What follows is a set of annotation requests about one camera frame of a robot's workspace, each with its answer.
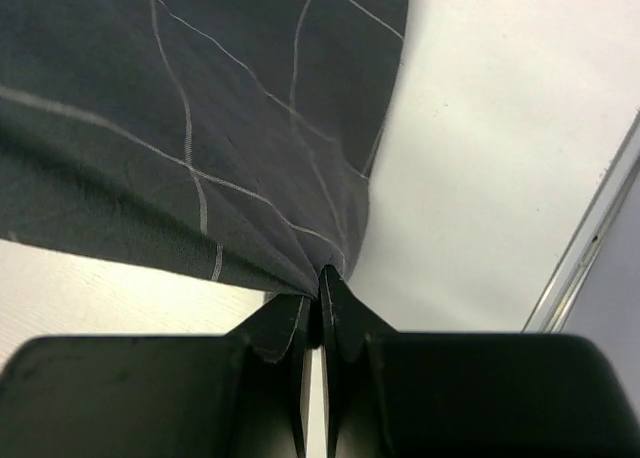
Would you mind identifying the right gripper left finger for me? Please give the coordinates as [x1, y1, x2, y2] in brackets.
[1, 295, 312, 457]

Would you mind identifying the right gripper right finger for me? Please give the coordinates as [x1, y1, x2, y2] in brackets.
[319, 267, 639, 457]

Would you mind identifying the dark grey checked pillowcase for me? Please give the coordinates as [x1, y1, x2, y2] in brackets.
[1, 0, 409, 295]

